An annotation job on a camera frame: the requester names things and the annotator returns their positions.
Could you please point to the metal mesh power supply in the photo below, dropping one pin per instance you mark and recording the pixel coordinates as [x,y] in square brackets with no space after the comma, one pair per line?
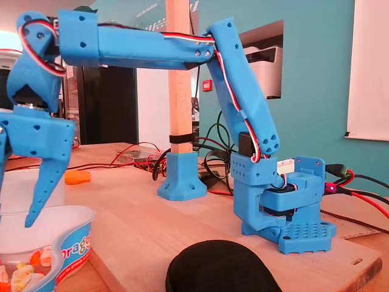
[136,156]

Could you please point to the white wall board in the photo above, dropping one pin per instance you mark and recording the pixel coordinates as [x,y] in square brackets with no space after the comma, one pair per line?
[370,70]

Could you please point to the white yellow wrapped candy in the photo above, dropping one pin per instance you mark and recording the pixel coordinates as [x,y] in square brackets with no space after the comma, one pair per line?
[22,275]

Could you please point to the black glass-door fridge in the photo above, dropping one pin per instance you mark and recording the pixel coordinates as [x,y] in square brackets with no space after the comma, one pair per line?
[106,106]

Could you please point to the red fire alarm box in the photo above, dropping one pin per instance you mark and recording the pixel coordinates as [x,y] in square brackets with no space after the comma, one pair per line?
[207,85]

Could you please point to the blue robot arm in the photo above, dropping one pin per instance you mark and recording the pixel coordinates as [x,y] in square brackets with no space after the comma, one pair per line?
[127,48]

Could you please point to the white office printer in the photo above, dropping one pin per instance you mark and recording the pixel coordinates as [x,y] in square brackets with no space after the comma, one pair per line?
[270,70]

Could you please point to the dark arched door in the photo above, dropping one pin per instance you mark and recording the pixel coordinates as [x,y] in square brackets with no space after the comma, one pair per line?
[3,88]

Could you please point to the white red wrapped candy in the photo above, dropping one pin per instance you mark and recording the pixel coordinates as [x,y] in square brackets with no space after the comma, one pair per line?
[3,275]

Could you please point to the light wooden post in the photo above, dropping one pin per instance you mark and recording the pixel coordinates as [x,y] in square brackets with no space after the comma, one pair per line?
[180,106]

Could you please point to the green black power connector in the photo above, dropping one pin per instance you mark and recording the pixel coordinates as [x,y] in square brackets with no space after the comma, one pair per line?
[337,170]

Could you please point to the white mug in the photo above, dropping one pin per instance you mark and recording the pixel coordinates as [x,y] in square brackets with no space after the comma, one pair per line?
[56,194]

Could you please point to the translucent plastic candy tub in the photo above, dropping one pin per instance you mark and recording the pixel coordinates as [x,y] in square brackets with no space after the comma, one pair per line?
[74,249]

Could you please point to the light wooden board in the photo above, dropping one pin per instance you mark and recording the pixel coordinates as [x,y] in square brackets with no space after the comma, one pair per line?
[136,219]

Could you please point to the black zip pouch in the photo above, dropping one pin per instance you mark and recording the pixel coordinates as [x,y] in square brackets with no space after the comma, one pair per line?
[218,267]

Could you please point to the blue printed post base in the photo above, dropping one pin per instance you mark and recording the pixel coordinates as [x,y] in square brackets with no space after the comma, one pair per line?
[182,179]

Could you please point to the orange wrapped candy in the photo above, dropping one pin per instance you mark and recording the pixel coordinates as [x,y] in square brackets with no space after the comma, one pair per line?
[35,258]

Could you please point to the orange printed part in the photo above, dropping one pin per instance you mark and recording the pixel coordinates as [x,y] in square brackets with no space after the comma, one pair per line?
[77,178]

